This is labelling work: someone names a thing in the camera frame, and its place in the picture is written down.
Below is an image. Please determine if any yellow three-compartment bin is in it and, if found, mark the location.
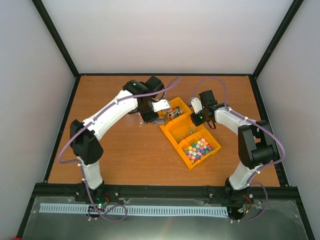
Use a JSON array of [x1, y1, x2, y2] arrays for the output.
[[158, 97, 222, 170]]

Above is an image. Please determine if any silver metal scoop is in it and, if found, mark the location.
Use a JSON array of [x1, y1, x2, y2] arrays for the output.
[[151, 118, 166, 125]]

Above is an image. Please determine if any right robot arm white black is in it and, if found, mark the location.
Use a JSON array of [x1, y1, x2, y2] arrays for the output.
[[188, 90, 278, 203]]

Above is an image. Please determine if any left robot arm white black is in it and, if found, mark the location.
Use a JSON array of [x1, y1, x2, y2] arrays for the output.
[[69, 76, 164, 202]]

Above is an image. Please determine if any pile of star candies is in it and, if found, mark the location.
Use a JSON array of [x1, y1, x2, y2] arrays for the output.
[[183, 138, 214, 164]]

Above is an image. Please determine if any pile of lollipops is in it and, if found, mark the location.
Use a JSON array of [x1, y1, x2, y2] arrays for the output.
[[162, 106, 184, 122]]

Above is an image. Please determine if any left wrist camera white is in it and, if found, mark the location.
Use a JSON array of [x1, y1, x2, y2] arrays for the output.
[[152, 99, 171, 112]]

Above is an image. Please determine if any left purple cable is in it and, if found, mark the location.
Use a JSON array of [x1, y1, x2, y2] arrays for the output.
[[57, 76, 181, 222]]

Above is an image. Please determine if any purple cable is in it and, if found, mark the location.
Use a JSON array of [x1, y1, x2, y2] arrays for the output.
[[190, 76, 286, 224], [57, 76, 181, 222]]

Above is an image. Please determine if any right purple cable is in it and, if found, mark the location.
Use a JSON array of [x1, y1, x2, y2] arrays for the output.
[[190, 76, 286, 224]]

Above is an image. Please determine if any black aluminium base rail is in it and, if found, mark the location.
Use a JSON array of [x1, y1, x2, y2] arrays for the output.
[[31, 183, 301, 205]]

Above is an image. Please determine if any light blue cable duct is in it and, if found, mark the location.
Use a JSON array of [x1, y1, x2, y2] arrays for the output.
[[38, 203, 228, 218]]

